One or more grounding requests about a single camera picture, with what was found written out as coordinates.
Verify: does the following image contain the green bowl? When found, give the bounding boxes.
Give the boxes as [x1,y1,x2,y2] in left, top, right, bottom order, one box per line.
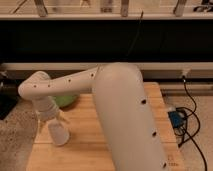
[54,95,78,108]

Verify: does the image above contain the black hanging cable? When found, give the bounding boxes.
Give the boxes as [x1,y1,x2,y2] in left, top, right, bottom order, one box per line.
[123,10,145,63]

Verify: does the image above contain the blue power adapter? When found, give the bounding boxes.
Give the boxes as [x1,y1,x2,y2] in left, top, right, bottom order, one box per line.
[168,111,184,128]

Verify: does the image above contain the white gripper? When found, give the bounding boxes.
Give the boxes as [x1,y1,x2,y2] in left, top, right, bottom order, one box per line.
[34,96,67,127]

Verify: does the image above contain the white ceramic cup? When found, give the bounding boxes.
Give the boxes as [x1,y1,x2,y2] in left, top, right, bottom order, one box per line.
[48,120,70,146]

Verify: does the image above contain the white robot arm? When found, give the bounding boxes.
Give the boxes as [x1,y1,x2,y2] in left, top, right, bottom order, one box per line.
[18,62,170,171]

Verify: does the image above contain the black cable on floor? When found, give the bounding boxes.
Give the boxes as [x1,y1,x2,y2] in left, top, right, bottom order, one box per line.
[173,75,209,171]

